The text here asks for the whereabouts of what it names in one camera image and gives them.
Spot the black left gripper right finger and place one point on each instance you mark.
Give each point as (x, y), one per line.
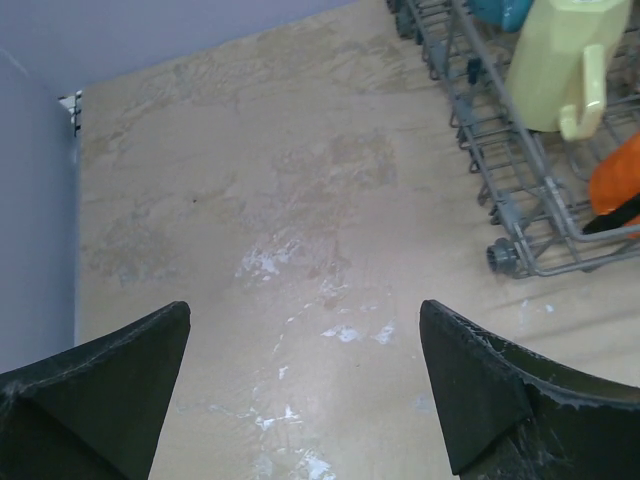
(507, 412)

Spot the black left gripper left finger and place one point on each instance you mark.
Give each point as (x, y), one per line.
(94, 411)

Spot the orange mug black handle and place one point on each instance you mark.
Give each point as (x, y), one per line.
(614, 189)

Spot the pale yellow faceted mug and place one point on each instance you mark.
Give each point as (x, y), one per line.
(557, 75)

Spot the blue flower mug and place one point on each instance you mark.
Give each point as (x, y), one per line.
(509, 15)

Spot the grey wire dish rack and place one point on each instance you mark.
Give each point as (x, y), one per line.
(535, 184)

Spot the metal table corner bracket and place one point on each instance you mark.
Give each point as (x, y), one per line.
(73, 103)

